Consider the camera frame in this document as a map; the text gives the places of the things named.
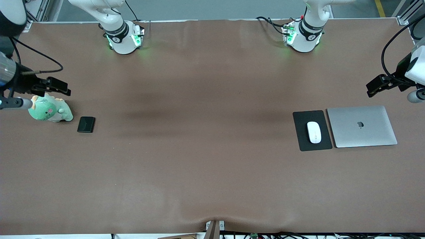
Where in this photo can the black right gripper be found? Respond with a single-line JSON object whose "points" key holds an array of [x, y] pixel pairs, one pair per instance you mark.
{"points": [[25, 83]]}

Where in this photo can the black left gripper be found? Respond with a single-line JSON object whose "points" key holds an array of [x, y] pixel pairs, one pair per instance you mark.
{"points": [[400, 73]]}

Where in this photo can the black phone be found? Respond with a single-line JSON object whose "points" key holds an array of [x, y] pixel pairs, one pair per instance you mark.
{"points": [[86, 124]]}

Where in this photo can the white computer mouse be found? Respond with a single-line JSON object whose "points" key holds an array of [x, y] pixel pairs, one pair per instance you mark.
{"points": [[314, 132]]}

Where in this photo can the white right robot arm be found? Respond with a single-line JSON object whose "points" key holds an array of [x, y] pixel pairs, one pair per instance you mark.
{"points": [[121, 33]]}

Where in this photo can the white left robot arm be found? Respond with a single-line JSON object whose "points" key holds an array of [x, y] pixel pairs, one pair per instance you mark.
{"points": [[307, 36]]}

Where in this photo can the black mouse pad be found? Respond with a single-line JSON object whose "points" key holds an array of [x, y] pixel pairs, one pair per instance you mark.
{"points": [[300, 139]]}

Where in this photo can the green dinosaur plush toy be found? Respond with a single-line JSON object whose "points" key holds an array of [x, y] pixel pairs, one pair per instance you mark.
{"points": [[48, 111]]}

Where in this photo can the silver laptop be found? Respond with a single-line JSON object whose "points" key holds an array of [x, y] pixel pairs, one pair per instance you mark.
{"points": [[362, 127]]}

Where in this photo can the brown table cover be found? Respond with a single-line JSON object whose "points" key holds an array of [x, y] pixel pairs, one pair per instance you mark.
{"points": [[212, 182]]}

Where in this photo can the aluminium frame profile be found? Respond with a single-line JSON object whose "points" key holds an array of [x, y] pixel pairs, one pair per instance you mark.
{"points": [[405, 15], [43, 10]]}

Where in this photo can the brown camera stand post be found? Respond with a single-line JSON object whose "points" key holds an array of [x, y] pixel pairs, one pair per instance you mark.
{"points": [[212, 232]]}

